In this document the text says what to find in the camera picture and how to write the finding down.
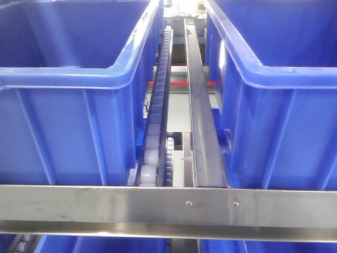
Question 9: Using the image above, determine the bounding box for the large blue bin left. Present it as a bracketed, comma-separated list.
[1, 1, 163, 186]

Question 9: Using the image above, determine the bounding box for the large blue bin right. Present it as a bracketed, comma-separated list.
[205, 1, 336, 190]

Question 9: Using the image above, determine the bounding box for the white roller track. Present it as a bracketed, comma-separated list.
[134, 26, 174, 187]

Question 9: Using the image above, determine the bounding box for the steel divider rail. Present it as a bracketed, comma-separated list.
[184, 19, 229, 188]

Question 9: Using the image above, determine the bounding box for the steel front shelf rail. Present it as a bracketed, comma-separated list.
[1, 185, 336, 242]

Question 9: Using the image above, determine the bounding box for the large blue bin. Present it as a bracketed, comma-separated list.
[1, 1, 163, 186]
[205, 1, 336, 190]

